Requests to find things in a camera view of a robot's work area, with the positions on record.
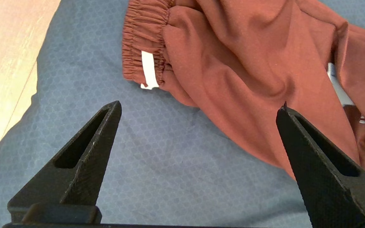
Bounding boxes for blue bed sheet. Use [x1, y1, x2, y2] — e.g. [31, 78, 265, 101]
[0, 0, 365, 228]

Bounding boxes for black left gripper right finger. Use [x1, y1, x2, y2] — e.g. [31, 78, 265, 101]
[276, 101, 365, 228]

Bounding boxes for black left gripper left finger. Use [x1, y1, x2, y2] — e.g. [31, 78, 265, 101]
[8, 101, 122, 224]

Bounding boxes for rust brown shorts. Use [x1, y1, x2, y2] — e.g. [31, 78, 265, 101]
[122, 0, 365, 187]

